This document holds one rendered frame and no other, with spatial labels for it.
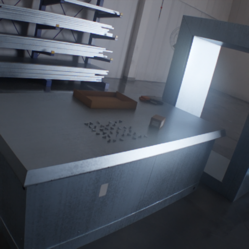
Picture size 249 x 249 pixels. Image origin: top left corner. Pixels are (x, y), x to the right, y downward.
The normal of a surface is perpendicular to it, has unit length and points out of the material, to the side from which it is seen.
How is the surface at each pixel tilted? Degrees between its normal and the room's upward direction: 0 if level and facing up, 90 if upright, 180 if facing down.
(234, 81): 90
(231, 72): 90
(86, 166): 67
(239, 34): 90
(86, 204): 90
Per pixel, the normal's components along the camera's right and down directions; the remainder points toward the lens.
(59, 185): 0.65, 0.36
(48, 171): 0.69, -0.02
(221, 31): -0.76, 0.04
